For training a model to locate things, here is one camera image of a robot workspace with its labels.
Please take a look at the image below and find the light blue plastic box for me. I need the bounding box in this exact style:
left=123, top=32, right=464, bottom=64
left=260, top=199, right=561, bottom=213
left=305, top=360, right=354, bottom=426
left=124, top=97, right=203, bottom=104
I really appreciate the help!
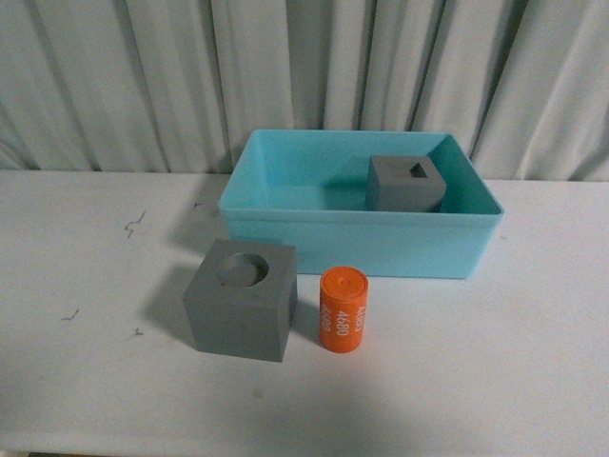
left=218, top=129, right=503, bottom=279

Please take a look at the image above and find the gray cube with round hole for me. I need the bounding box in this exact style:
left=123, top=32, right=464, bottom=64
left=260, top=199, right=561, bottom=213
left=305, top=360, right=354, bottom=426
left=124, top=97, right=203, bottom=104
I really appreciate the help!
left=183, top=239, right=298, bottom=362

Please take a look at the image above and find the gray cube with square hole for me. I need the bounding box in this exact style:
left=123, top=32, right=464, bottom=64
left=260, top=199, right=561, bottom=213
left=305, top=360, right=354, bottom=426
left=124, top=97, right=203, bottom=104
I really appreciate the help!
left=365, top=155, right=446, bottom=212

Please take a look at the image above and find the white pleated curtain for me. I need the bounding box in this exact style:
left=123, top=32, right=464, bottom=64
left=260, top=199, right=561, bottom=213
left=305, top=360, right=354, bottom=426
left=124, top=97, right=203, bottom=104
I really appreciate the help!
left=1, top=1, right=608, bottom=181

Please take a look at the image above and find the orange cylinder marked 4680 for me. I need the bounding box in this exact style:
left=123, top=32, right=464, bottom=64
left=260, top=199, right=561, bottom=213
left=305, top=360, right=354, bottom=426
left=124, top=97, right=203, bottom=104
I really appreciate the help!
left=320, top=266, right=368, bottom=353

